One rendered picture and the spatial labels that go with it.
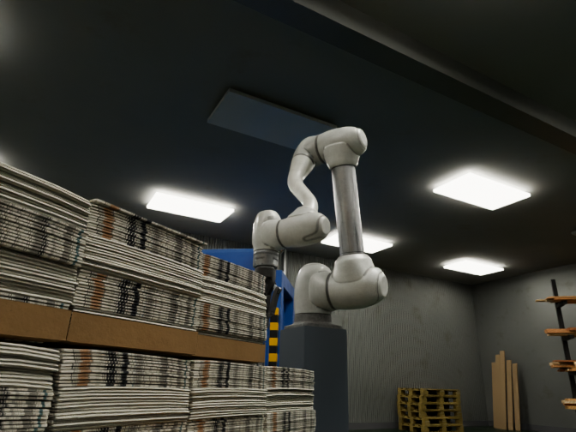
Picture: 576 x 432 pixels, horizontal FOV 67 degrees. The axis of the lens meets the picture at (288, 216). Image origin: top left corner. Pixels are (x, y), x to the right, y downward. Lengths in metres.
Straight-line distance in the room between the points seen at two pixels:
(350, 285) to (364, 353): 8.09
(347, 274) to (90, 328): 1.16
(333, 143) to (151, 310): 1.22
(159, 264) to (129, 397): 0.23
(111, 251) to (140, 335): 0.15
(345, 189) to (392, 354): 8.62
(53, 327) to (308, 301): 1.24
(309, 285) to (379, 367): 8.26
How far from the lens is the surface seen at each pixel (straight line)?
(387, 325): 10.29
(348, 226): 1.78
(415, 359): 10.74
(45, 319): 0.71
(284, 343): 1.87
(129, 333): 0.81
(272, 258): 1.52
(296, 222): 1.46
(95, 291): 0.77
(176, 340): 0.89
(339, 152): 1.84
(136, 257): 0.83
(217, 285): 1.03
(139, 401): 0.84
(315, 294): 1.80
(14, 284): 0.70
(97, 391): 0.77
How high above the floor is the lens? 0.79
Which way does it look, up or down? 21 degrees up
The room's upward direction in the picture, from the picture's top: 2 degrees clockwise
